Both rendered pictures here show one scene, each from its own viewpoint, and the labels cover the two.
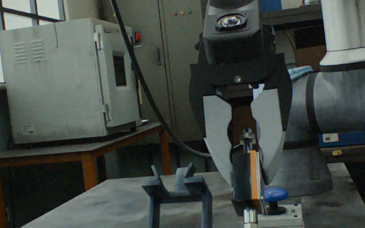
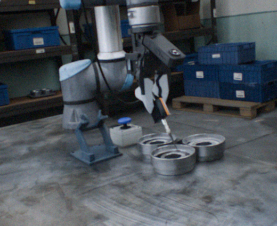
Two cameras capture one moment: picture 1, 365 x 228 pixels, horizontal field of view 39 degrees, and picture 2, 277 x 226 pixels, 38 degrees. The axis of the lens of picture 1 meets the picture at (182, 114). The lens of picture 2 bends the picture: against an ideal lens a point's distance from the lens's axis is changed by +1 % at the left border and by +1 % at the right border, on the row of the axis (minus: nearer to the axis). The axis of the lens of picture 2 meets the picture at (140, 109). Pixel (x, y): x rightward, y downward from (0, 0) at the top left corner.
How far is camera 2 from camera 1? 68 cm
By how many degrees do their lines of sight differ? 45
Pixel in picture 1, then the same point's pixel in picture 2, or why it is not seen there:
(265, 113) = (163, 83)
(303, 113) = (93, 84)
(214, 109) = (147, 83)
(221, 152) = (150, 100)
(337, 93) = (110, 73)
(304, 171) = (95, 113)
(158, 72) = not seen: outside the picture
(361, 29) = (118, 42)
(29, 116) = not seen: outside the picture
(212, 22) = (167, 52)
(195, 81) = (141, 72)
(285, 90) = (169, 74)
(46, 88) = not seen: outside the picture
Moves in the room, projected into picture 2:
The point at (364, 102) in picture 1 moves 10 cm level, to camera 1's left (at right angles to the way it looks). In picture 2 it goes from (123, 76) to (101, 81)
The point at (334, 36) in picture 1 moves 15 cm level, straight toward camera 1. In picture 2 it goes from (107, 45) to (126, 44)
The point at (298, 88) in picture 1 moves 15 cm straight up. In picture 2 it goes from (90, 71) to (84, 28)
